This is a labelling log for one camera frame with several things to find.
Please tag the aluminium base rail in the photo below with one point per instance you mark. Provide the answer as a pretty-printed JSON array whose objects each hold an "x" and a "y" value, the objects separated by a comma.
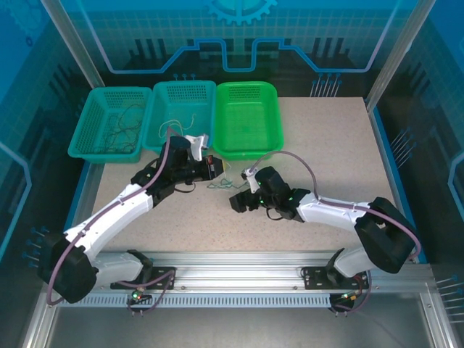
[{"x": 235, "y": 268}]

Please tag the bright green plastic basket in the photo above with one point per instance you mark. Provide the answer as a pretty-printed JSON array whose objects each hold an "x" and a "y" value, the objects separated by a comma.
[{"x": 246, "y": 119}]

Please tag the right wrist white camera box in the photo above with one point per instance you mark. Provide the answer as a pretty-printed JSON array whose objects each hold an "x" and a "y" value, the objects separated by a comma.
[{"x": 251, "y": 177}]

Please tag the small LED controller board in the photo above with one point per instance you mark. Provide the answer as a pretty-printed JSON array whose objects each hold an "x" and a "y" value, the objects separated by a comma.
[
  {"x": 349, "y": 296},
  {"x": 136, "y": 295}
]

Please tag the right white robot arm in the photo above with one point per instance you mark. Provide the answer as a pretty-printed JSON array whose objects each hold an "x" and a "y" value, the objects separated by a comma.
[{"x": 326, "y": 214}]

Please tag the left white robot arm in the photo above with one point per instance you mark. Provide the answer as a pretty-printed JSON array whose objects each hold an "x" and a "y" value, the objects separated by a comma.
[{"x": 116, "y": 210}]

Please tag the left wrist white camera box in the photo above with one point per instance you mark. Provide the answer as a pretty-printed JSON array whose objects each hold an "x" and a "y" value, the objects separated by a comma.
[{"x": 197, "y": 145}]

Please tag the aluminium frame post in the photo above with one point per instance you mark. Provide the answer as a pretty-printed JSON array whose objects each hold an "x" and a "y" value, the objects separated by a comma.
[
  {"x": 74, "y": 40},
  {"x": 395, "y": 47}
]

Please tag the teal basket with fine holes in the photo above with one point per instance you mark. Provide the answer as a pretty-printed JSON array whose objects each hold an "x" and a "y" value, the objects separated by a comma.
[{"x": 177, "y": 105}]

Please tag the teal basket with large holes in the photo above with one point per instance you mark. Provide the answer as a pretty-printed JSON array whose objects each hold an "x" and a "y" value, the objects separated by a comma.
[{"x": 90, "y": 123}]

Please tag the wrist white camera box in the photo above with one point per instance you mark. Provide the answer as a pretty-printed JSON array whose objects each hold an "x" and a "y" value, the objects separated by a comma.
[
  {"x": 251, "y": 177},
  {"x": 197, "y": 145}
]

